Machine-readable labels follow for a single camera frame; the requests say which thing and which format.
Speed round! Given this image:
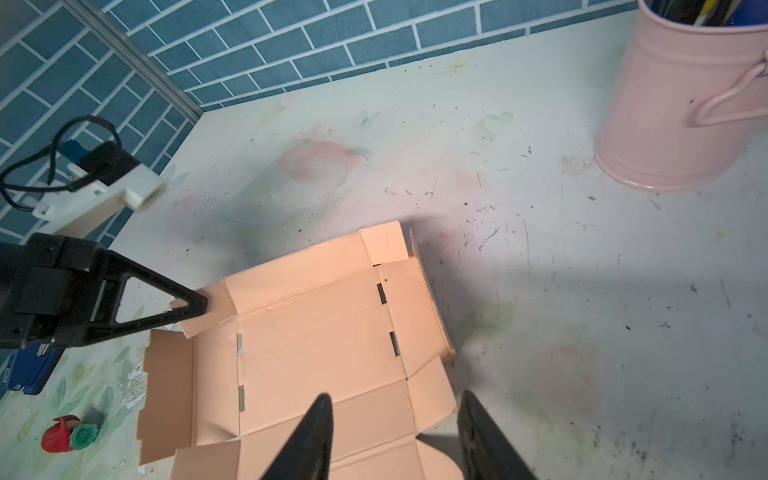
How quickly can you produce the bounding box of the blue stapler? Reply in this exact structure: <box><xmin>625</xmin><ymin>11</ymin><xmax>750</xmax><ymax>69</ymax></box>
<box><xmin>1</xmin><ymin>342</ymin><xmax>65</xmax><ymax>395</ymax></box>

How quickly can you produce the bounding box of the aluminium left corner post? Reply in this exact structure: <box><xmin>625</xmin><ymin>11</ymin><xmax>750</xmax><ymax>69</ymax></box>
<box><xmin>58</xmin><ymin>0</ymin><xmax>203</xmax><ymax>124</ymax></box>

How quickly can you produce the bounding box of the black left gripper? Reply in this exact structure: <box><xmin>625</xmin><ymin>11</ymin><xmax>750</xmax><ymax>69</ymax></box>
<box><xmin>1</xmin><ymin>233</ymin><xmax>208</xmax><ymax>349</ymax></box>

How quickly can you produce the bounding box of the small red toy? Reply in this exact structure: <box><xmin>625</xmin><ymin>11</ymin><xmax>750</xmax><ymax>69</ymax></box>
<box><xmin>41</xmin><ymin>415</ymin><xmax>100</xmax><ymax>454</ymax></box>

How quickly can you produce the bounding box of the pink metal pen cup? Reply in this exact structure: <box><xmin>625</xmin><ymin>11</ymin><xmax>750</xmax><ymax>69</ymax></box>
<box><xmin>595</xmin><ymin>1</ymin><xmax>767</xmax><ymax>191</ymax></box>

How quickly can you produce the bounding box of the peach cardboard paper box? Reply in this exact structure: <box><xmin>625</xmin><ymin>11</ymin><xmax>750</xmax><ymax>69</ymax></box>
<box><xmin>137</xmin><ymin>221</ymin><xmax>462</xmax><ymax>479</ymax></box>

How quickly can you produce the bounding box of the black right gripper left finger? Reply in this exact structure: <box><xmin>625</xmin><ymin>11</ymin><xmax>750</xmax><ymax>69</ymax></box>
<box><xmin>261</xmin><ymin>393</ymin><xmax>334</xmax><ymax>480</ymax></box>

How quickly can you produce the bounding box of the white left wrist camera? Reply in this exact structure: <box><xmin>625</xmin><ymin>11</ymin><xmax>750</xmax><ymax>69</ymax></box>
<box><xmin>32</xmin><ymin>140</ymin><xmax>167</xmax><ymax>238</ymax></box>

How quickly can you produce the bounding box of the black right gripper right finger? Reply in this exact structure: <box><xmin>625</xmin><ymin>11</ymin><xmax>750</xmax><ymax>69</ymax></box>
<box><xmin>457</xmin><ymin>390</ymin><xmax>536</xmax><ymax>480</ymax></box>

